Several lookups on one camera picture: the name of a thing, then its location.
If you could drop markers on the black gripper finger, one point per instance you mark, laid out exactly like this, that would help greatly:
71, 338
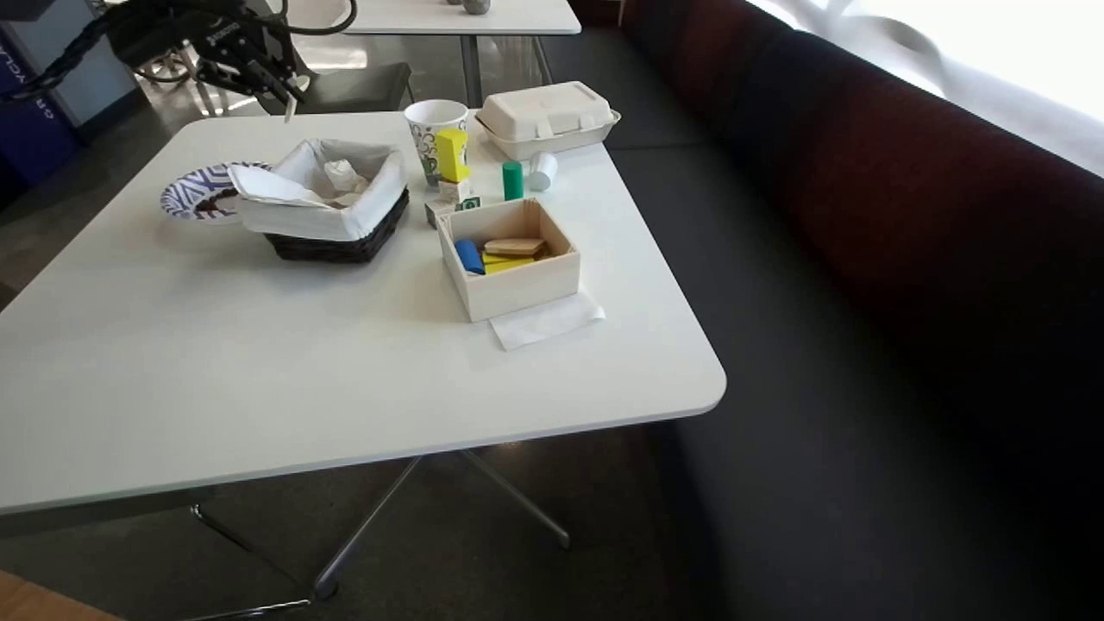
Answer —
235, 75
291, 75

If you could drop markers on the green toy cylinder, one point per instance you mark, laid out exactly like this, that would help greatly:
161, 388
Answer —
513, 182

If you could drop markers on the white pedestal table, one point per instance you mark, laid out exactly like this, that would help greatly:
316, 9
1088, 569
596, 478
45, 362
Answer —
459, 14

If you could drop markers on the white foam clamshell container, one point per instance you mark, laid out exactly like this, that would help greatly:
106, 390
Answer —
548, 114

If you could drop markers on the metal folding table legs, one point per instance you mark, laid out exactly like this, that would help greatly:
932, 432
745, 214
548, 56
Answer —
363, 529

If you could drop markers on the blue toy block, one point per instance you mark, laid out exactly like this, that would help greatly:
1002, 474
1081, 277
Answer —
470, 255

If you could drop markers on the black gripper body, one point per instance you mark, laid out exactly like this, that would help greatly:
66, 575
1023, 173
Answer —
196, 29

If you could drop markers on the black basket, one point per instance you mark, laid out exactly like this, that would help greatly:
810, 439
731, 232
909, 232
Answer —
348, 244

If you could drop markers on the crumpled white paper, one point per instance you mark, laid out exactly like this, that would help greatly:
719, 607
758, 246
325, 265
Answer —
343, 173

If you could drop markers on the small white pod cup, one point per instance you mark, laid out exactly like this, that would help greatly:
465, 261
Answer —
543, 171

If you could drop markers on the plain wooden toy block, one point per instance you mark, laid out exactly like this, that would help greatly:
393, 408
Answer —
513, 246

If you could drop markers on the metal chair frame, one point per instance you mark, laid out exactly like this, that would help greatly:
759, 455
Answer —
173, 75

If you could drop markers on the dark red bench sofa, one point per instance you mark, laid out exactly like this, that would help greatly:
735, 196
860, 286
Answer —
920, 286

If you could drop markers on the flat yellow toy block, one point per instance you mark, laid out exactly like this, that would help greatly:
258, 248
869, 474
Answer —
506, 265

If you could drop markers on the printed paper cup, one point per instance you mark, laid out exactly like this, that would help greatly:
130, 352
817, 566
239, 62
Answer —
424, 124

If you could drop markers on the white table slab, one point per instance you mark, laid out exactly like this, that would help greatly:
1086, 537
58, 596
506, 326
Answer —
334, 56

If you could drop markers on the small green grey object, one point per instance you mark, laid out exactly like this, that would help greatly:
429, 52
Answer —
479, 4

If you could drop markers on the white paper napkin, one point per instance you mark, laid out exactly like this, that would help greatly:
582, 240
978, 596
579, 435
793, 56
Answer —
540, 329

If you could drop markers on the white wooden box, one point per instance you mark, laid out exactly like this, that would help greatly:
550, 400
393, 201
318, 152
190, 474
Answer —
519, 286

